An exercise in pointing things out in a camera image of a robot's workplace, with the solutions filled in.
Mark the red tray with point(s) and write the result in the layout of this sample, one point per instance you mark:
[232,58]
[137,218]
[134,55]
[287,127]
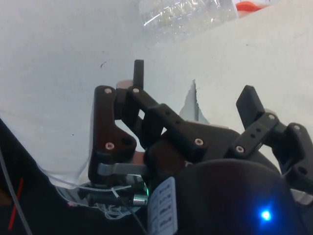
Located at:
[247,5]

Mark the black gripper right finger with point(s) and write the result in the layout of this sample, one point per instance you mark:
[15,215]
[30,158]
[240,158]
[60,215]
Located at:
[250,105]

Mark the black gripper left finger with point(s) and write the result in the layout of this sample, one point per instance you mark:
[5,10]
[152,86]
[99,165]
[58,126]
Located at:
[151,110]

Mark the clear plastic bottle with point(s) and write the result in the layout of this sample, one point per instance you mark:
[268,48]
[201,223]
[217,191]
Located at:
[181,14]

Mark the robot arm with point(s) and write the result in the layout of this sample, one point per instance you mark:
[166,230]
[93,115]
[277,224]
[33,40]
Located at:
[143,189]

